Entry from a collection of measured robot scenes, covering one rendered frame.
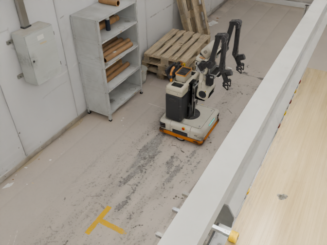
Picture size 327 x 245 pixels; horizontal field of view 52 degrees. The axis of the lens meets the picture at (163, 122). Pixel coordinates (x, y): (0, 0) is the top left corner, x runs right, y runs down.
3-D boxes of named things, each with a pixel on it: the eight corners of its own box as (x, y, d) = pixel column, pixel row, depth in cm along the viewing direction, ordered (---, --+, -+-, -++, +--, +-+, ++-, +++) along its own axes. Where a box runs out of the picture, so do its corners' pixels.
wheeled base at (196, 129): (158, 132, 475) (157, 118, 460) (178, 109, 518) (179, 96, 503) (201, 147, 448) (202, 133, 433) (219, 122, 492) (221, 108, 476)
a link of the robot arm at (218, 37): (218, 28, 358) (214, 32, 352) (229, 33, 355) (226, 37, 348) (208, 63, 389) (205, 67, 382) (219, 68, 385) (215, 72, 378)
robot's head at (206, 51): (199, 52, 394) (207, 45, 383) (206, 45, 408) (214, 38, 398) (207, 61, 396) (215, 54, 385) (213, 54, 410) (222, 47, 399)
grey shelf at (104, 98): (87, 113, 519) (68, 15, 424) (121, 86, 581) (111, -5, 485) (110, 121, 502) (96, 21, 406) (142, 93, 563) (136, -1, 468)
